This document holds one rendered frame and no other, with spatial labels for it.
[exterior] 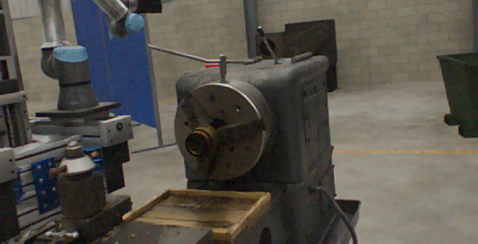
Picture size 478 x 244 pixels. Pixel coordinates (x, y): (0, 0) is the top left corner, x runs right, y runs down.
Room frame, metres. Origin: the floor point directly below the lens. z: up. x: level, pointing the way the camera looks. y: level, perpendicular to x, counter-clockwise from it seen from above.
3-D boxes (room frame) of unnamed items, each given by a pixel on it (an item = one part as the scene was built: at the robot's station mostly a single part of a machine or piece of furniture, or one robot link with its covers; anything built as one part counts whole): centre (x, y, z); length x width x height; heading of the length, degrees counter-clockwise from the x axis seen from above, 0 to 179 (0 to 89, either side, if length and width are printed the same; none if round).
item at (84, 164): (1.05, 0.36, 1.13); 0.08 x 0.08 x 0.03
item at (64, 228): (1.07, 0.35, 0.99); 0.20 x 0.10 x 0.05; 157
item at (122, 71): (8.11, 2.04, 1.18); 4.12 x 0.80 x 2.35; 29
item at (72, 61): (1.88, 0.61, 1.33); 0.13 x 0.12 x 0.14; 38
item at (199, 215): (1.34, 0.15, 0.89); 0.36 x 0.30 x 0.04; 67
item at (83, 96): (1.87, 0.61, 1.21); 0.15 x 0.15 x 0.10
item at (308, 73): (1.94, -0.09, 1.06); 0.59 x 0.48 x 0.39; 157
